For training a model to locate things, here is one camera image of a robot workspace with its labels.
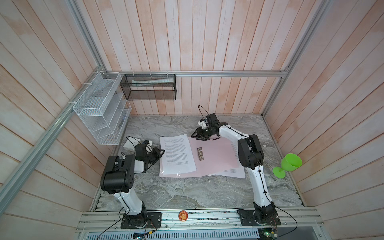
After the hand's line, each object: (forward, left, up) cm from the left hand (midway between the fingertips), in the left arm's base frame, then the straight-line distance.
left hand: (165, 152), depth 96 cm
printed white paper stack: (-12, -46, -2) cm, 47 cm away
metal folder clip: (0, -23, -3) cm, 23 cm away
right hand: (+11, -18, +2) cm, 21 cm away
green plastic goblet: (-14, -68, +14) cm, 70 cm away
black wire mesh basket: (+40, +13, +22) cm, 48 cm away
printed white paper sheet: (-3, -8, -2) cm, 9 cm away
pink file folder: (-3, -29, -2) cm, 29 cm away
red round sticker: (-36, -12, -2) cm, 38 cm away
